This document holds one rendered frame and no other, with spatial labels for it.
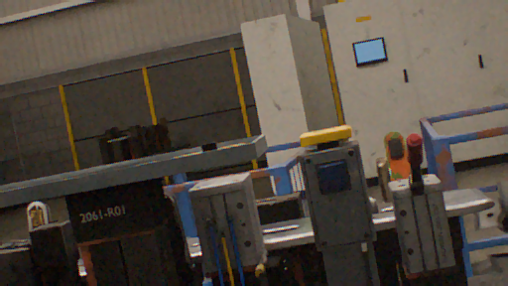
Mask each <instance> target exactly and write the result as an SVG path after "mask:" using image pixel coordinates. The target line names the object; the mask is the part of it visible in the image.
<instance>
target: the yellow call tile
mask: <svg viewBox="0 0 508 286"><path fill-rule="evenodd" d="M350 138H352V131H351V126H350V125H344V126H340V127H335V128H327V129H323V130H319V131H314V132H310V133H303V134H302V135H301V137H300V144H301V146H302V147H307V146H311V145H315V144H317V149H318V150H324V149H329V148H334V147H336V146H339V145H340V144H339V140H341V139H350Z"/></svg>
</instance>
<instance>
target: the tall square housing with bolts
mask: <svg viewBox="0 0 508 286"><path fill-rule="evenodd" d="M189 197H190V203H191V207H192V211H193V214H194V223H195V227H196V231H197V235H198V240H199V244H200V251H201V256H202V260H203V264H204V268H205V277H206V278H210V277H211V284H212V286H269V282H268V278H267V274H266V270H265V271H264V272H263V277H256V276H255V275H254V272H255V270H256V268H257V267H258V264H259V262H263V258H262V255H263V253H264V252H267V251H266V250H265V243H264V239H263V235H262V231H261V226H260V222H259V215H258V210H257V206H256V202H255V198H254V189H253V185H252V178H251V174H250V173H243V174H238V175H234V176H229V177H221V178H215V179H211V180H207V181H203V182H199V183H197V184H196V185H195V186H194V187H193V188H190V189H189Z"/></svg>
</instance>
